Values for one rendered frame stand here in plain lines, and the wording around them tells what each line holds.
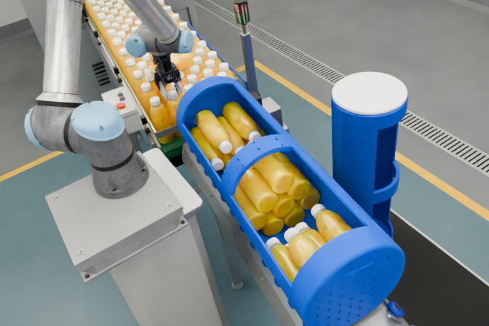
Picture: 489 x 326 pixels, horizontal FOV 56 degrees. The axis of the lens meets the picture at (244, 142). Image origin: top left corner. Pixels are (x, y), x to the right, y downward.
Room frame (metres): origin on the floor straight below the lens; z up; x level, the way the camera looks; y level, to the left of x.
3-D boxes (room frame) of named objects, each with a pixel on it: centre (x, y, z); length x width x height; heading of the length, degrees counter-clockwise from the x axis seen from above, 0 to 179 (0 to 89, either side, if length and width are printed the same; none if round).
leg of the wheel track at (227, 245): (1.39, 0.16, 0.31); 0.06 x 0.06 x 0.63; 20
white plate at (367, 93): (1.43, -0.50, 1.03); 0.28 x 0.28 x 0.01
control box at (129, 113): (1.57, 0.46, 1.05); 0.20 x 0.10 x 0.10; 20
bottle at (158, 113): (1.53, 0.32, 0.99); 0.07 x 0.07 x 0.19
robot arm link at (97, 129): (0.97, 0.36, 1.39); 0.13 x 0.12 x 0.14; 66
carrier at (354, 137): (1.43, -0.50, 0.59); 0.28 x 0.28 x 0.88
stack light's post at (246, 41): (1.96, -0.09, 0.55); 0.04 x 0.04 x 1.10; 20
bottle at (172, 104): (1.56, 0.25, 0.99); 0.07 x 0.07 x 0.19
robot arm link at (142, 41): (1.44, 0.27, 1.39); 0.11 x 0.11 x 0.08; 66
